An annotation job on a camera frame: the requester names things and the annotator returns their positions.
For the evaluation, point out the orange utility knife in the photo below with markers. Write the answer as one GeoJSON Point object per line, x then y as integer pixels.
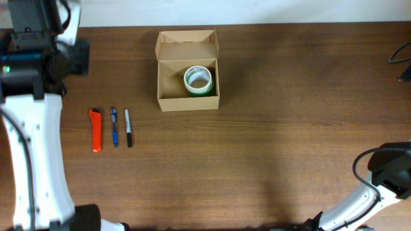
{"type": "Point", "coordinates": [96, 120]}

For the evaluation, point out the blue pen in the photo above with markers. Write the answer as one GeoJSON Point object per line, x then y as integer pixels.
{"type": "Point", "coordinates": [114, 117]}

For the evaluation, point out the black sharpie marker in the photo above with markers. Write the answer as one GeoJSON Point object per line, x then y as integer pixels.
{"type": "Point", "coordinates": [128, 128]}

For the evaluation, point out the brown cardboard box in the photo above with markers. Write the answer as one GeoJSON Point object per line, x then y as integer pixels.
{"type": "Point", "coordinates": [176, 52]}

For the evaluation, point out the white masking tape roll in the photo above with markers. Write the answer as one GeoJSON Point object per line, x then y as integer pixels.
{"type": "Point", "coordinates": [197, 68]}

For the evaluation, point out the green tape roll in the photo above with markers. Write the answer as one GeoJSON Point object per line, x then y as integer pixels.
{"type": "Point", "coordinates": [199, 83]}

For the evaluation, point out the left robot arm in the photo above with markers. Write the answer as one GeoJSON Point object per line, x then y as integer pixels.
{"type": "Point", "coordinates": [36, 56]}

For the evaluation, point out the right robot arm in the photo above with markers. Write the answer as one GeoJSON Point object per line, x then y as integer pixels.
{"type": "Point", "coordinates": [384, 176]}

